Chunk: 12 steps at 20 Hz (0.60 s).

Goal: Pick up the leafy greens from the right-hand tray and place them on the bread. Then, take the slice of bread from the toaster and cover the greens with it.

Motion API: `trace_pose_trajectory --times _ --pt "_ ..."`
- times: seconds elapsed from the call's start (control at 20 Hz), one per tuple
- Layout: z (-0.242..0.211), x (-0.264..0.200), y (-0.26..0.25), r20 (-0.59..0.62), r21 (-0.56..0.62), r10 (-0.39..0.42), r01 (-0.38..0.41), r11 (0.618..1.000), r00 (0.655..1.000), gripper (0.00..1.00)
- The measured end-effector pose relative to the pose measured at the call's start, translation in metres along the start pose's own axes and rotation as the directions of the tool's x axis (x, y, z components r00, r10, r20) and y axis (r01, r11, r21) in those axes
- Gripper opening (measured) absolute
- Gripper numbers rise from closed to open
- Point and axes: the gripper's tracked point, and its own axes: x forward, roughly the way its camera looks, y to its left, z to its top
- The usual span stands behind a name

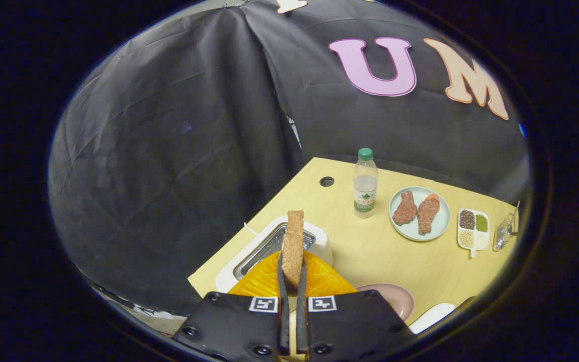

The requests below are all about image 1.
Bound white plate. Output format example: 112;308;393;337
409;303;456;335

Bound white divided dish with grains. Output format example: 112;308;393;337
457;208;490;258

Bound clear water bottle green cap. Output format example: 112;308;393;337
353;148;378;219

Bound pink round plate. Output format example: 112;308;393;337
356;283;415;322

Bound black backdrop cloth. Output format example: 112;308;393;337
48;0;531;317

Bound brown bread slice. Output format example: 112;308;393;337
281;210;305;288

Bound brown meat piece orange end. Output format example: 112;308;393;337
417;194;441;235

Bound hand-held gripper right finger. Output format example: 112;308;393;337
296;251;416;362

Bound white toaster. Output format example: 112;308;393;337
215;216;334;293

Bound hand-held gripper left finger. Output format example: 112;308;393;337
171;250;291;362

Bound pale green round plate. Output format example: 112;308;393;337
389;187;451;242

